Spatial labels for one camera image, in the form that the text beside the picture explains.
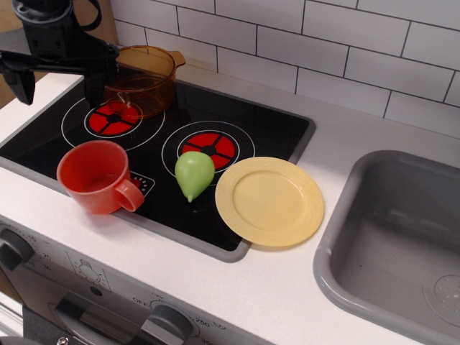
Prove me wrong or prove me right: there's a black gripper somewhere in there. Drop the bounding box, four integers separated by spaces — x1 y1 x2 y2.
1 10 119 109

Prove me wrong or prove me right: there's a red plastic cup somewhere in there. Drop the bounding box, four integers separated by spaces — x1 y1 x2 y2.
57 140 144 214

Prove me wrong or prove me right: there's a yellow plastic plate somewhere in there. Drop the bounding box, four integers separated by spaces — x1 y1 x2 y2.
215 157 325 248

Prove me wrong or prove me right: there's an amber transparent pot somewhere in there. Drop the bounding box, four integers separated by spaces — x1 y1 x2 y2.
103 45 185 119

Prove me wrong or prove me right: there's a black toy stovetop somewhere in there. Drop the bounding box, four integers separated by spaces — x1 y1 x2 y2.
1 83 316 262

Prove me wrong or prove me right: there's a green plastic pear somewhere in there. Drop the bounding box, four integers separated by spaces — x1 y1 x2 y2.
175 151 215 203

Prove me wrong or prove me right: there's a grey left oven knob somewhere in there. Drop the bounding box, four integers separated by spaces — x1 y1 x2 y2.
1 229 35 272

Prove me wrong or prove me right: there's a grey oven knob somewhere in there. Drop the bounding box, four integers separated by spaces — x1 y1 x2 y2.
140 305 193 345
1 229 35 272

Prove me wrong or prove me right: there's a grey right oven knob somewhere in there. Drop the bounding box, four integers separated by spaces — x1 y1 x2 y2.
140 305 193 345

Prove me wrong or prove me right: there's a grey sink basin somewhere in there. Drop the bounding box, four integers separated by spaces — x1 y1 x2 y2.
313 151 459 344

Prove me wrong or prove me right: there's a grey oven door handle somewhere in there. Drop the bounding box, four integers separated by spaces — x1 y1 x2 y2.
48 295 148 344

